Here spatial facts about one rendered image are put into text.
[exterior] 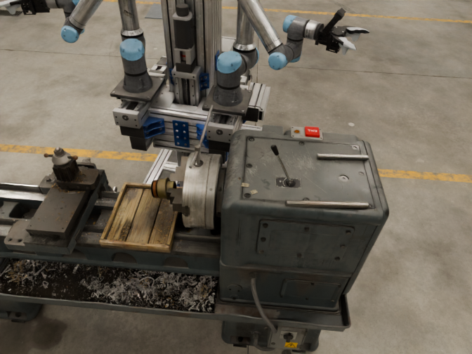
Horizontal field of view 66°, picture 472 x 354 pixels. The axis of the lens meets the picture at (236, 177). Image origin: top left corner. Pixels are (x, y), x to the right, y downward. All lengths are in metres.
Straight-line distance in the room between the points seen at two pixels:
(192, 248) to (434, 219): 2.19
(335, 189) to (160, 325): 1.47
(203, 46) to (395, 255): 1.96
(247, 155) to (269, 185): 0.18
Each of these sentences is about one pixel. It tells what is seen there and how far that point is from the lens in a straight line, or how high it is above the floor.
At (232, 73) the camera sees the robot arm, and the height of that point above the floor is 1.34.
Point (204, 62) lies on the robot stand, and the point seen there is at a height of 1.28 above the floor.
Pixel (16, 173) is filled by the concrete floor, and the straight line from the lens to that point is 3.59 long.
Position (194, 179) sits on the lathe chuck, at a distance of 1.38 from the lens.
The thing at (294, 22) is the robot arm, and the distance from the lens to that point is 1.71.
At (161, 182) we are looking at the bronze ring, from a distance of 1.52.
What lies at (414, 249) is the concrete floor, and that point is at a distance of 3.01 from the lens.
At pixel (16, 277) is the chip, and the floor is 0.57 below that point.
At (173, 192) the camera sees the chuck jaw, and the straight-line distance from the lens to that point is 1.48.
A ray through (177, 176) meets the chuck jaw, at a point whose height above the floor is 1.13.
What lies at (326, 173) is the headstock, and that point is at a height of 1.26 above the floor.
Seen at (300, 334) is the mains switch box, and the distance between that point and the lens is 2.00.
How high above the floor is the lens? 2.19
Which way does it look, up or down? 44 degrees down
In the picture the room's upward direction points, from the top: 3 degrees clockwise
